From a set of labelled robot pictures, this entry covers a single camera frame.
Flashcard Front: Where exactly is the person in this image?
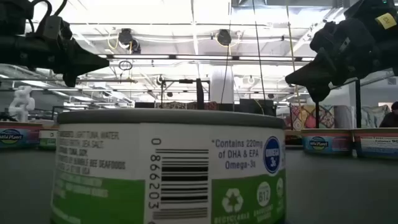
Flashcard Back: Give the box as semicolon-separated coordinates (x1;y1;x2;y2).
378;101;398;129

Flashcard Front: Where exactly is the white building column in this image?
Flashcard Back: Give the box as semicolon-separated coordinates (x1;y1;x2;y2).
210;65;235;104

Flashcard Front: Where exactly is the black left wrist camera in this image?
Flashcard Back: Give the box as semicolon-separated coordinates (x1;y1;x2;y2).
36;14;73;42

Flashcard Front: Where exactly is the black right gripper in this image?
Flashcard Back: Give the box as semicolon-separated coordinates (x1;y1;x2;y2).
284;18;382;103

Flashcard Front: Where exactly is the black ceiling cord reel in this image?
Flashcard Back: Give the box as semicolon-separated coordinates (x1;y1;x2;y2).
117;27;142;55
216;29;233;47

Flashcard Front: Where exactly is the hanging black cable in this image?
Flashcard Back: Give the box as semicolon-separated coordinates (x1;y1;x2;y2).
251;0;267;103

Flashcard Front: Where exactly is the colourful patchwork quilt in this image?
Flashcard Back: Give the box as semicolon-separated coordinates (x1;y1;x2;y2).
289;104;336;131

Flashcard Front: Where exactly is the yellow paper tag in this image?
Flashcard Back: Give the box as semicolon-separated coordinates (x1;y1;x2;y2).
374;12;398;30

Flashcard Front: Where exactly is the black equipment box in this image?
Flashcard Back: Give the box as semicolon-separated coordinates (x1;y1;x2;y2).
238;98;277;117

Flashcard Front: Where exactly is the black metal frame stand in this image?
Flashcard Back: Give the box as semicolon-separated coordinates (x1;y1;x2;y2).
159;78;211;110

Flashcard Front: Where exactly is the grey fabric panel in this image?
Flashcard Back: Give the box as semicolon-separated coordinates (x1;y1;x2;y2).
334;105;355;129

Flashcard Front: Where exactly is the green white tuna can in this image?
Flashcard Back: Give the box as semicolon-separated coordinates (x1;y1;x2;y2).
50;108;287;224
39;126;59;149

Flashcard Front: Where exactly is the pale patterned cloth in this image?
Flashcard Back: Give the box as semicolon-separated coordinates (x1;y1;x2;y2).
360;104;391;129

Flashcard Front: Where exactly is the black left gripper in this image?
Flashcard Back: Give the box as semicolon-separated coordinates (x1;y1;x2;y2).
0;34;110;88

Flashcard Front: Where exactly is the hanging yellow cable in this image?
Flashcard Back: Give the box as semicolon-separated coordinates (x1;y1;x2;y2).
284;0;303;108

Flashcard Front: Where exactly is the long ceiling light bar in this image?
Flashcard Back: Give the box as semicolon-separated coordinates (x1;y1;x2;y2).
98;54;315;62

